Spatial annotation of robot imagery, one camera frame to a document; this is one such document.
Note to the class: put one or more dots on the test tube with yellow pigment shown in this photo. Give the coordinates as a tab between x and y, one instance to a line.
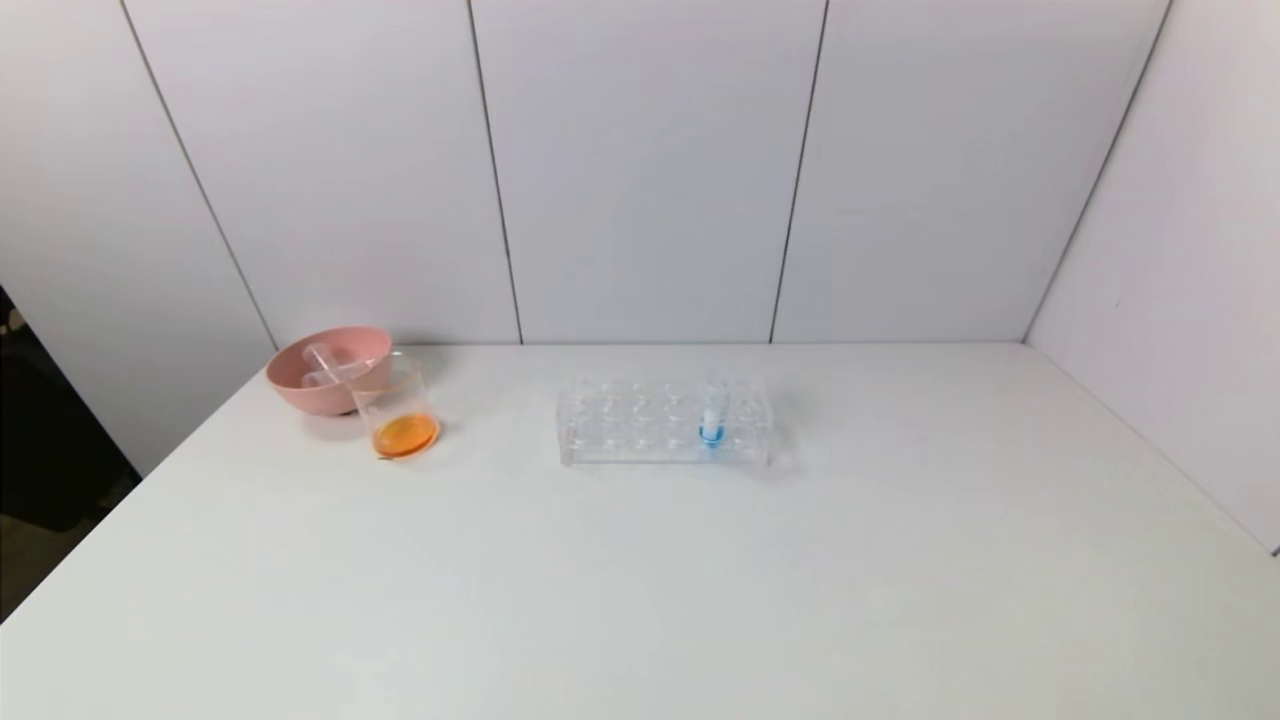
335	374

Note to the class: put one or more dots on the clear acrylic tube rack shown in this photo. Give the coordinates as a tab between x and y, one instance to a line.
620	430

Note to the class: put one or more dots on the test tube with red pigment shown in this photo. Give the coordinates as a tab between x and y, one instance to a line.
320	356

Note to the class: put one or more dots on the clear glass beaker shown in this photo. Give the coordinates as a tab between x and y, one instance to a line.
400	430

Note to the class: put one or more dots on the pink plastic bowl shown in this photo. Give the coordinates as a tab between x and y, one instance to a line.
295	390

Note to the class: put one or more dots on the test tube with blue pigment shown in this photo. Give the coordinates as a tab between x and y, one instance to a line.
712	430

